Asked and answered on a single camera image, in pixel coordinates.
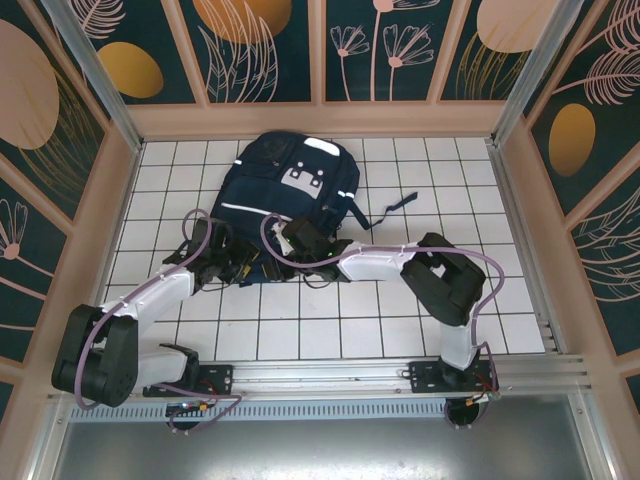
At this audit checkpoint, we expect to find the slotted metal cable tray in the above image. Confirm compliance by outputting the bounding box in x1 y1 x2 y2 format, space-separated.
67 402 576 425

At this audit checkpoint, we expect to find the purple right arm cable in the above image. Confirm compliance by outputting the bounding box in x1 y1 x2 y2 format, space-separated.
262 213 504 431

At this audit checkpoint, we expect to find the navy blue backpack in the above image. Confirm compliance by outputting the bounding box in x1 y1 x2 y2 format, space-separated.
206 129 420 287

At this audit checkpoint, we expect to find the aluminium side rail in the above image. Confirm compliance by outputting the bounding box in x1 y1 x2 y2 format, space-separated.
485 138 569 357

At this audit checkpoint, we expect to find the grey metal sheet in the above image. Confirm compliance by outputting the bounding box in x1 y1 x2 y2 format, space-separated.
29 419 616 480

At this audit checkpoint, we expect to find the aluminium corner post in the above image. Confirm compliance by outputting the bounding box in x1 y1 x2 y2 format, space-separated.
42 0 146 154
488 0 561 147

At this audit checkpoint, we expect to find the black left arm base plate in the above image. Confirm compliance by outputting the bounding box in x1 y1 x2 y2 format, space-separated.
142 363 235 399

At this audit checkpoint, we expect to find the aluminium mounting rail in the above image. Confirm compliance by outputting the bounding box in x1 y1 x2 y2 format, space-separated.
47 354 596 401

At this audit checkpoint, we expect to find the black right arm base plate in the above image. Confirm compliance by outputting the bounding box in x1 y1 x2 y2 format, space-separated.
408 359 502 397

